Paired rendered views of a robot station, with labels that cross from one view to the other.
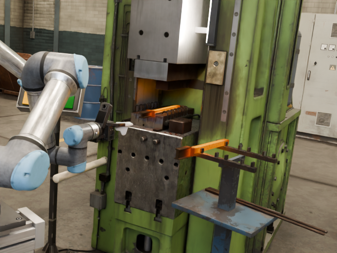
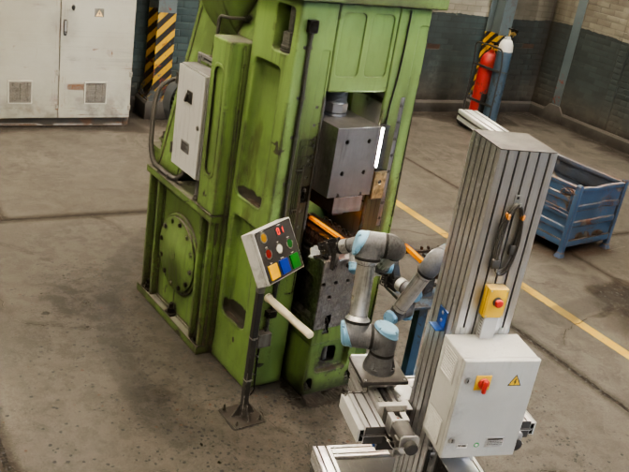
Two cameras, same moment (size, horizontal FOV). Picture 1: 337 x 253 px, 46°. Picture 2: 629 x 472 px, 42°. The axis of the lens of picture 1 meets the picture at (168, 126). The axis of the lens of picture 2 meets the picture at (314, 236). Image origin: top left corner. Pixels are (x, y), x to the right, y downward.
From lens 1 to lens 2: 431 cm
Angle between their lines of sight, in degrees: 61
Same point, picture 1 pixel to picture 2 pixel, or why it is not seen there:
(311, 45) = not seen: outside the picture
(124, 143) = (329, 276)
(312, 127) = (80, 108)
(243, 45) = (396, 162)
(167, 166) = not seen: hidden behind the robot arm
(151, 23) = (351, 165)
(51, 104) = not seen: hidden behind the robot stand
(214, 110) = (373, 218)
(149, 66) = (346, 201)
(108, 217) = (267, 350)
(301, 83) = (54, 40)
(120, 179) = (321, 308)
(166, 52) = (362, 186)
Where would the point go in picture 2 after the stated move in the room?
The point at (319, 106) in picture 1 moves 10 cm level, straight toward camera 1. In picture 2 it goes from (86, 74) to (90, 76)
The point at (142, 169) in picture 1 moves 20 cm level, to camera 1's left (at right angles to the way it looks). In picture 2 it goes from (343, 291) to (326, 302)
